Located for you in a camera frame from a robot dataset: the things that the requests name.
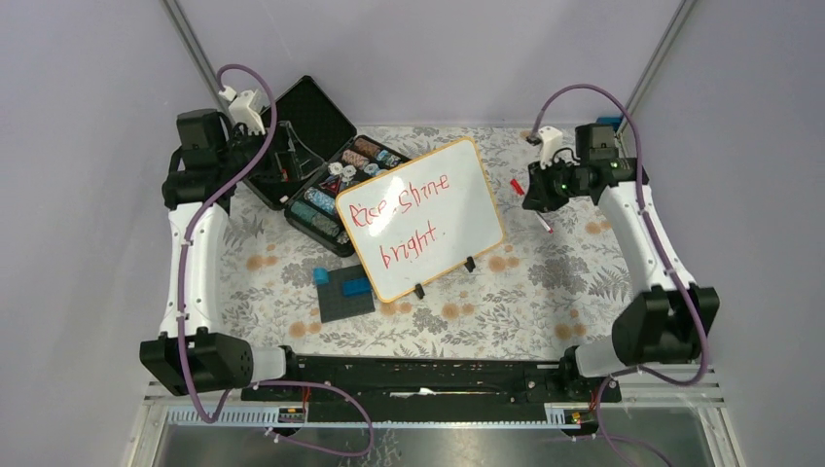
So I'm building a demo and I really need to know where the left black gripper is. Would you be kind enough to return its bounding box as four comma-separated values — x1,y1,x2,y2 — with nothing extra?
219,120,324,182

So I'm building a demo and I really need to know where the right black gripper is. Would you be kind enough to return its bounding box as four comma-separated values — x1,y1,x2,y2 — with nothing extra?
521,156,588,214

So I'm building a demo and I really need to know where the red whiteboard marker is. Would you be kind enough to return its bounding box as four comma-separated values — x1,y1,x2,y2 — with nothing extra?
510,179,555,234

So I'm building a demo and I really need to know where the yellow framed whiteboard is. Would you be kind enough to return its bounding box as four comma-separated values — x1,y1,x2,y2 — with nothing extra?
335,137,505,303

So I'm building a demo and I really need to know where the red marker cap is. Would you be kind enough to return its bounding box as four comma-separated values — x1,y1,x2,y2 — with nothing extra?
510,179,524,196

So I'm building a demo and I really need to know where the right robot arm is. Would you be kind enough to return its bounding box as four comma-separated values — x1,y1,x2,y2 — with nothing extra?
522,124,720,401

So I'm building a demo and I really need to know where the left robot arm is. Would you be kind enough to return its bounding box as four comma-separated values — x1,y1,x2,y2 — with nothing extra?
139,109,320,400

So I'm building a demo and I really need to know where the black poker chip case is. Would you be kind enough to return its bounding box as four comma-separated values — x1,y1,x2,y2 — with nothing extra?
247,76,410,257

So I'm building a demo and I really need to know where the white poker chip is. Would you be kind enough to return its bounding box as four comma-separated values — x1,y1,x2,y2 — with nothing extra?
329,162,343,176

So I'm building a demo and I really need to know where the triangular dealer button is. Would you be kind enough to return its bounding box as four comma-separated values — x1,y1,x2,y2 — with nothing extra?
319,177,341,196

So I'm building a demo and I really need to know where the floral table mat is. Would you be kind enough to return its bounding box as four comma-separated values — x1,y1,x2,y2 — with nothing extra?
218,126,633,360

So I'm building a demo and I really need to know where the light blue building brick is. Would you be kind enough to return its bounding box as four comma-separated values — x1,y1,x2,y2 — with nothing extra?
312,268,330,286

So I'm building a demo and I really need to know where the dark blue building brick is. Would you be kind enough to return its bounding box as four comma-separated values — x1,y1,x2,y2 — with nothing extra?
341,277,372,297

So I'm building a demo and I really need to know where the dark grey building baseplate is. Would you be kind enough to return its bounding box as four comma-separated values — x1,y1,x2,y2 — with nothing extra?
315,265,376,323

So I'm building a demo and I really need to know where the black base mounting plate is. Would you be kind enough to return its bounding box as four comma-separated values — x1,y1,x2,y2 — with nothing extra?
241,355,622,423

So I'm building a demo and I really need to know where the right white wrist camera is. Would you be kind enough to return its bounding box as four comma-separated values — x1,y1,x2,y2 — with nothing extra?
526,126,563,169

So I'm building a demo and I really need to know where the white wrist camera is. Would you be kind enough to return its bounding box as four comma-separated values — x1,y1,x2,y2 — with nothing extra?
218,87,268,135
526,126,563,169

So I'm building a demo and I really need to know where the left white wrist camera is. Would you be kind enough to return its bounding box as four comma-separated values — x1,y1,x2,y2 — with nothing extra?
218,87,268,135

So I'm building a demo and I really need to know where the blue corner bracket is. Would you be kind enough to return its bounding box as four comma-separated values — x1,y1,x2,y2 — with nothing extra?
595,117,623,132

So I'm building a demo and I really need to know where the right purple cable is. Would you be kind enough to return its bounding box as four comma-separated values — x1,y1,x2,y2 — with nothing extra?
529,84,711,467

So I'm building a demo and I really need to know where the purple cable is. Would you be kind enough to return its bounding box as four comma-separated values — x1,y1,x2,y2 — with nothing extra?
175,63,377,459
529,84,711,467

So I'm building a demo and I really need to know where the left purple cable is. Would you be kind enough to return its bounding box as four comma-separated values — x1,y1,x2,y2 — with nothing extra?
175,63,377,459

